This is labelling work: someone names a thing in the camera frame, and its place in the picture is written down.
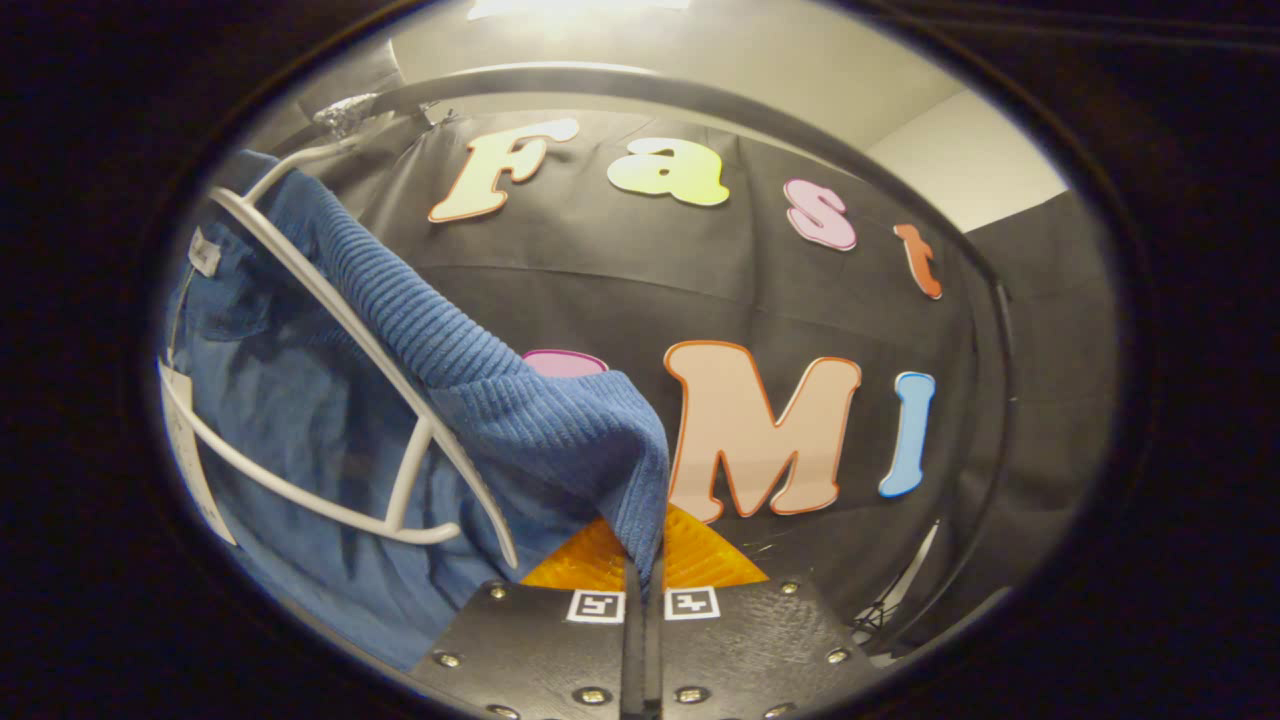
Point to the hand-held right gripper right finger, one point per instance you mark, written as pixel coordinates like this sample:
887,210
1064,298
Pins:
750,640

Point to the black backdrop cloth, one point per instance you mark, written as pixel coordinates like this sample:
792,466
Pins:
620,280

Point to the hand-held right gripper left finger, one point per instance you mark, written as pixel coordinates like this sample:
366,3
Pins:
540,640

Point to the ceiling light panel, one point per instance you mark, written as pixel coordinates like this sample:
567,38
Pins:
580,8

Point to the black clothes rail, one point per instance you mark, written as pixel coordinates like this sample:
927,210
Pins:
620,82

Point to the white hanger with silver hook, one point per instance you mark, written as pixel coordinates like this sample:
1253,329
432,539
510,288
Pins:
372,348

